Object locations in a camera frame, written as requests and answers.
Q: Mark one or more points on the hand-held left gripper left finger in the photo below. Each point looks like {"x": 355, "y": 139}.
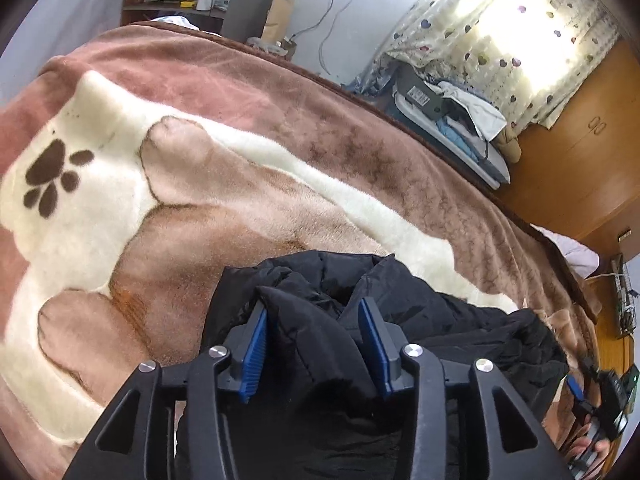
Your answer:
{"x": 252, "y": 355}

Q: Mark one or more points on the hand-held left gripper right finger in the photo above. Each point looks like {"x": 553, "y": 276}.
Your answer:
{"x": 372, "y": 345}

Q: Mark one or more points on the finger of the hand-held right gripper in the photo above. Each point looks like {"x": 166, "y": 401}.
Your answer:
{"x": 576, "y": 390}
{"x": 591, "y": 371}

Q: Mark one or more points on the black puffer jacket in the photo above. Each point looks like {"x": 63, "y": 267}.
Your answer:
{"x": 310, "y": 350}

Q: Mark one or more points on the pile of folded clothes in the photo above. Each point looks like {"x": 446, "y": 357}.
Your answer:
{"x": 465, "y": 145}

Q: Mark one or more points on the person's right hand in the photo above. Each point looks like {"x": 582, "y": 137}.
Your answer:
{"x": 582, "y": 447}

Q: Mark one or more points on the wooden headboard shelf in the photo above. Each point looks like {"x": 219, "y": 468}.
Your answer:
{"x": 607, "y": 320}

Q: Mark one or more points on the white pillow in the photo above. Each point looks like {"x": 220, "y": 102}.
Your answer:
{"x": 575, "y": 255}

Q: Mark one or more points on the brown printed plush blanket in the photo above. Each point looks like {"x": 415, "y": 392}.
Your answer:
{"x": 225, "y": 185}

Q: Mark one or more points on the wooden wardrobe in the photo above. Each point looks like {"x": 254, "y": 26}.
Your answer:
{"x": 575, "y": 175}

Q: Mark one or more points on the brown plush toy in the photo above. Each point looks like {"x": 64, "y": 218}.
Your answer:
{"x": 509, "y": 145}

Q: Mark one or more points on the black box with label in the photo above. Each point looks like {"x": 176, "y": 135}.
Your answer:
{"x": 420, "y": 92}

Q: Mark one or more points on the power strip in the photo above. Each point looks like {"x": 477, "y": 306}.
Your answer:
{"x": 272, "y": 47}

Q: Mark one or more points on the cream heart print curtain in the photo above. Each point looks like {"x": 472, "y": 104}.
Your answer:
{"x": 500, "y": 35}

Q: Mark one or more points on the brown cardboard bag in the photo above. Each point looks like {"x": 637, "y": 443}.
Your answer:
{"x": 275, "y": 15}

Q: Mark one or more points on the grey shelf desk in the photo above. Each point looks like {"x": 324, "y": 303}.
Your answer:
{"x": 250, "y": 5}

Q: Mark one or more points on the white roll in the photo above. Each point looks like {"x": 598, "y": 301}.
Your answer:
{"x": 204, "y": 2}

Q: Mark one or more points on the wardrobe wall socket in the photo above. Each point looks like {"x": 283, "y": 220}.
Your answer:
{"x": 624, "y": 236}

